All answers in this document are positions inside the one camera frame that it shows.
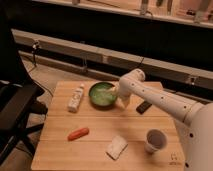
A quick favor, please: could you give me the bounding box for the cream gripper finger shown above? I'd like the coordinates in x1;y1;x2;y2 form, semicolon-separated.
121;98;130;108

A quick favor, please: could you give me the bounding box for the green ceramic bowl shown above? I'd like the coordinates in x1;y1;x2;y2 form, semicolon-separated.
88;82;117;107

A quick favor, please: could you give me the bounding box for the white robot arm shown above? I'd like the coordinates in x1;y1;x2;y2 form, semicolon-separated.
117;69;213;171

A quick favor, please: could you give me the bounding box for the black rectangular block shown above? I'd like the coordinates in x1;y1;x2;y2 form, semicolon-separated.
136;101;152;114

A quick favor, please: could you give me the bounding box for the white folded sponge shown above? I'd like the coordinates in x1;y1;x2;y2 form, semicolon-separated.
106;136;128;160

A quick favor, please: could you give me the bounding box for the white paper cup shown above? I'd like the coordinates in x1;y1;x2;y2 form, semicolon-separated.
144;129;167;154

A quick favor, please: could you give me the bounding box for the white plastic bottle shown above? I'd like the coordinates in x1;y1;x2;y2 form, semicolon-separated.
68;84;84;113

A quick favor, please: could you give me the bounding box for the orange carrot toy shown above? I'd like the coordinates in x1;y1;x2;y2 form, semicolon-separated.
67;127;89;141

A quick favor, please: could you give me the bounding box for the black chair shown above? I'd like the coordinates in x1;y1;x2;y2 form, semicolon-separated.
0;31;48;166

